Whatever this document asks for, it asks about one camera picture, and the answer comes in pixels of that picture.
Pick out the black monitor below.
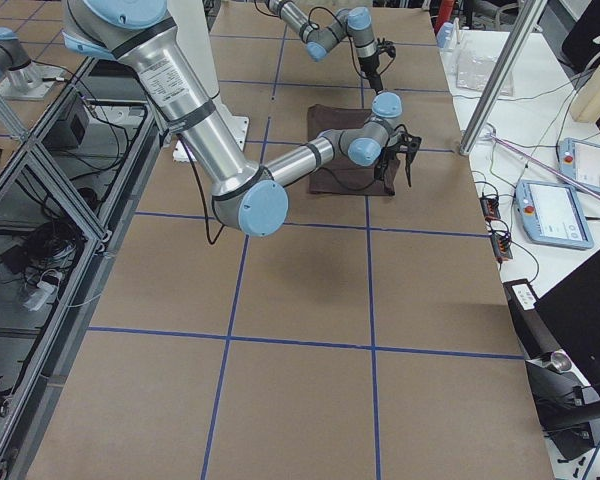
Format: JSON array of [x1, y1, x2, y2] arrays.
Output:
[[536, 250, 600, 395]]

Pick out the teach pendant tablet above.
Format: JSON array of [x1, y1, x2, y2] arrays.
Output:
[[558, 138, 600, 194], [515, 180, 594, 250]]

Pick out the far teach pendant tablet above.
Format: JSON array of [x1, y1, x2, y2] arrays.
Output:
[[558, 138, 600, 194]]

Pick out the dark brown t-shirt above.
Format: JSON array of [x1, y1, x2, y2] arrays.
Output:
[[307, 103, 400, 197]]

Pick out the black braided cable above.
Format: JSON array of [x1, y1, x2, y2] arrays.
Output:
[[299, 4, 371, 81], [177, 129, 381, 247]]

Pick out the left black braided cable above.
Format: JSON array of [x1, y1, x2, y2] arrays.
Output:
[[299, 4, 371, 81]]

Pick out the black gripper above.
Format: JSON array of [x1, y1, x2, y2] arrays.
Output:
[[373, 132, 422, 187], [356, 49, 383, 94]]

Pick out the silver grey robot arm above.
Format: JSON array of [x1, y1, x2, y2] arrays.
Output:
[[253, 0, 396, 94], [62, 1, 408, 237]]

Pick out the right black braided cable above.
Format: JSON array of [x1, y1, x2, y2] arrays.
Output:
[[177, 129, 381, 247]]

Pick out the aluminium frame post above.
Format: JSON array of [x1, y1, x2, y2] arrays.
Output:
[[459, 0, 548, 156]]

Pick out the near teach pendant tablet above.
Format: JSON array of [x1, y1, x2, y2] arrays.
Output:
[[515, 180, 594, 250]]

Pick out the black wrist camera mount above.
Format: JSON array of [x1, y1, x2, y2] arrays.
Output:
[[376, 39, 397, 59]]

